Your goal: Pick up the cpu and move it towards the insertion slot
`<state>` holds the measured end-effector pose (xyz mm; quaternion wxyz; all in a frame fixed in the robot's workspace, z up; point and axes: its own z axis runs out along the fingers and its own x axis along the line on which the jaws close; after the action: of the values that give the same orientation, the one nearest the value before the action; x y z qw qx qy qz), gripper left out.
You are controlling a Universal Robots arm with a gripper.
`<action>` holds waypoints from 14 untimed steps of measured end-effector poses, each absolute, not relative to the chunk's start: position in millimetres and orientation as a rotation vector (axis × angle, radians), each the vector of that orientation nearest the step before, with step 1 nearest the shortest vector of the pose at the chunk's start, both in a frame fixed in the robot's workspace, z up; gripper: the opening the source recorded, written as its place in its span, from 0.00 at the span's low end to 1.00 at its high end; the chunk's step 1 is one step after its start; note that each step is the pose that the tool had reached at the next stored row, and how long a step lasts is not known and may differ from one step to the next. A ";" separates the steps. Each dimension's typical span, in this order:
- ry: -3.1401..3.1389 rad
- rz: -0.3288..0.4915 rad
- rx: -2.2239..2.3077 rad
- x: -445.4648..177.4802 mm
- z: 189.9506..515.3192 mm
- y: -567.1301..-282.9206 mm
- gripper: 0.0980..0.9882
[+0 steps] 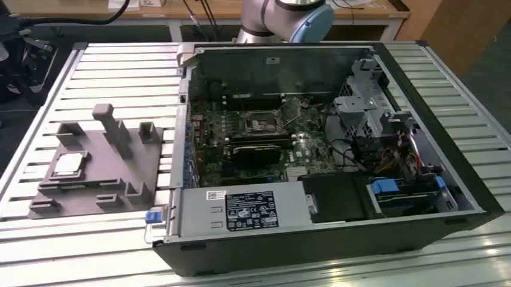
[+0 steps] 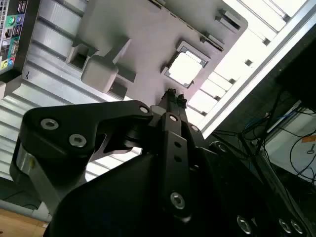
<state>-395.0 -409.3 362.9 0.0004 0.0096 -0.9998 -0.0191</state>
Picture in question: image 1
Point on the black plastic air shroud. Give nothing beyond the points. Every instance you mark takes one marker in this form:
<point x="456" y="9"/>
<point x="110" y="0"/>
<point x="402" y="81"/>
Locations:
<point x="340" y="197"/>

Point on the grey parts rack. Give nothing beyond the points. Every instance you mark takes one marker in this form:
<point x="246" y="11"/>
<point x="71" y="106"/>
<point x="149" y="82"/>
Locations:
<point x="103" y="167"/>

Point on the green motherboard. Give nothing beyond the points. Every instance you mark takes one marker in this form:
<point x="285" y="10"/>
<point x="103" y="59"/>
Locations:
<point x="312" y="158"/>

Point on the small blue bay clip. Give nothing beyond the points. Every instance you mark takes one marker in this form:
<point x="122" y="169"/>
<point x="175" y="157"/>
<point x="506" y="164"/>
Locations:
<point x="440" y="182"/>

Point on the wooden desk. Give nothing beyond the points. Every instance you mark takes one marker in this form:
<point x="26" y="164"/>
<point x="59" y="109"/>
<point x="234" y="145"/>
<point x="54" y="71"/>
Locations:
<point x="167" y="13"/>

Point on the wooden cabinet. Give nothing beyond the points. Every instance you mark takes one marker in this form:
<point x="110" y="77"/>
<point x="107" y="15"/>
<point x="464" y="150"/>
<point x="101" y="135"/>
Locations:
<point x="464" y="30"/>

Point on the silver CPU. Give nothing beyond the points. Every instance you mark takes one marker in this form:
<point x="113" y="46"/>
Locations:
<point x="70" y="164"/>

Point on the black graphics card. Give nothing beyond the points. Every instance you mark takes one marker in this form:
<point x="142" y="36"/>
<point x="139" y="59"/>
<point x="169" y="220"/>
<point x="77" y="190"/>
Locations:
<point x="256" y="155"/>

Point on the CPU socket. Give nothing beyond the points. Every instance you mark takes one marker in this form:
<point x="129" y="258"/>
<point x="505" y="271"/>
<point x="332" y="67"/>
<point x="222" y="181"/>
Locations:
<point x="264" y="122"/>

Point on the silver power supply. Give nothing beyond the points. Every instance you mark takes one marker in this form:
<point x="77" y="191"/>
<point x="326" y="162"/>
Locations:
<point x="195" y="215"/>

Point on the metal drive cage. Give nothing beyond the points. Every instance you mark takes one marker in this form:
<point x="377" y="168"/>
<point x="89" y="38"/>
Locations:
<point x="361" y="113"/>

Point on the black rating label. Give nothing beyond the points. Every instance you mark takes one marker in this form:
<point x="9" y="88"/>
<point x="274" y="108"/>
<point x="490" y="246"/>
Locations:
<point x="253" y="212"/>

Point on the black PC case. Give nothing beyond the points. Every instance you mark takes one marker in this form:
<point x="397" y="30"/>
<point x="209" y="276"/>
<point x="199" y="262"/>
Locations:
<point x="360" y="239"/>

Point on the black RAM slot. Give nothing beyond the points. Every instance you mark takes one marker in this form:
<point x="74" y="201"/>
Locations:
<point x="260" y="138"/>
<point x="262" y="143"/>

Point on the black equipment stand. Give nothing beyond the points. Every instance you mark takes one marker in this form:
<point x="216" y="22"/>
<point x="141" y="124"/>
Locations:
<point x="29" y="71"/>

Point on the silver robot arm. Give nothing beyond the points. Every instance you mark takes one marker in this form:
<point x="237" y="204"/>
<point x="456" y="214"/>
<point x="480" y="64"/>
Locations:
<point x="264" y="18"/>

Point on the hard disk in blue carrier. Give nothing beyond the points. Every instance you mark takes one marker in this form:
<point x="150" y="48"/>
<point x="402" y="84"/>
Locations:
<point x="385" y="186"/>

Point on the blue case latch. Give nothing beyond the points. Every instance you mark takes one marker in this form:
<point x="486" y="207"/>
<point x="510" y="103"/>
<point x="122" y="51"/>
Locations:
<point x="155" y="216"/>

